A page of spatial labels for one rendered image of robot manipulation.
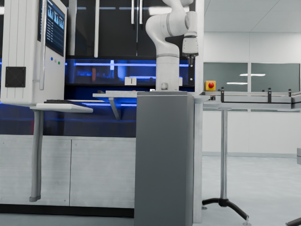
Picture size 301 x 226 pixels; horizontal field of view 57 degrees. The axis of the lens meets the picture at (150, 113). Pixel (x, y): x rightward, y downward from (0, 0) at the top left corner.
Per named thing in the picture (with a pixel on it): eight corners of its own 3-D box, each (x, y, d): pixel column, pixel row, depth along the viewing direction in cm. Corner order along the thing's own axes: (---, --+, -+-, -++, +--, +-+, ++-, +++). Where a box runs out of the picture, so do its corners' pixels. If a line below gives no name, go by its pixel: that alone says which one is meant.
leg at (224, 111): (216, 204, 222) (217, 108, 225) (228, 205, 222) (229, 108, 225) (218, 208, 213) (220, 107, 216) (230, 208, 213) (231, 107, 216)
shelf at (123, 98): (108, 102, 216) (108, 100, 216) (199, 104, 213) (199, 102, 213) (92, 96, 168) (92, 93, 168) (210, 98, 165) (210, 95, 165)
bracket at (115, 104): (116, 119, 207) (117, 102, 207) (120, 119, 207) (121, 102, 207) (108, 119, 173) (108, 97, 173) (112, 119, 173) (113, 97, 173)
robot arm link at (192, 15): (180, 32, 178) (195, 30, 174) (181, 11, 178) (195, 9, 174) (185, 36, 185) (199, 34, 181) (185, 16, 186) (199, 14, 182)
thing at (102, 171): (1, 184, 310) (4, 105, 313) (188, 190, 301) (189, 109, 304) (-76, 213, 210) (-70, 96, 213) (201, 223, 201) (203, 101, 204)
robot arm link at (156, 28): (174, 54, 138) (174, 7, 139) (141, 58, 146) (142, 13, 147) (182, 60, 149) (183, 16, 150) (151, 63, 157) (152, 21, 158)
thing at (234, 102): (200, 107, 214) (201, 86, 214) (198, 108, 229) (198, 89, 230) (292, 108, 211) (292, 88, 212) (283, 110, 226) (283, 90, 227)
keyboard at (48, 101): (68, 107, 196) (68, 104, 196) (88, 108, 195) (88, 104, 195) (43, 103, 156) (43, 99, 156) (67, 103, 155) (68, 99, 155)
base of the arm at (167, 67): (182, 91, 133) (182, 53, 134) (144, 92, 139) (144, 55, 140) (188, 96, 152) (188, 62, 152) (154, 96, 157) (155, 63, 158)
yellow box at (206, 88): (204, 91, 212) (204, 82, 212) (213, 91, 211) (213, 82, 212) (205, 90, 204) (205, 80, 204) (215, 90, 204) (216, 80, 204)
